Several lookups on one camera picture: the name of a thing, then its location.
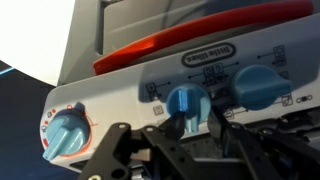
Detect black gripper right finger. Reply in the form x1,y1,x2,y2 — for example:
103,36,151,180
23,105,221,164
207,107,320,180

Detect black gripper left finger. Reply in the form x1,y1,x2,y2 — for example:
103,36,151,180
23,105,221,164
78,111,200,180

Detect blue knob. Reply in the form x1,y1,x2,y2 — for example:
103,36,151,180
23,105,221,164
166,83,211,133
230,65,292,110
43,102,90,161

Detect grey toy oven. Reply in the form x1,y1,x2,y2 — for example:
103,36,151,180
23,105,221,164
40,0,320,170

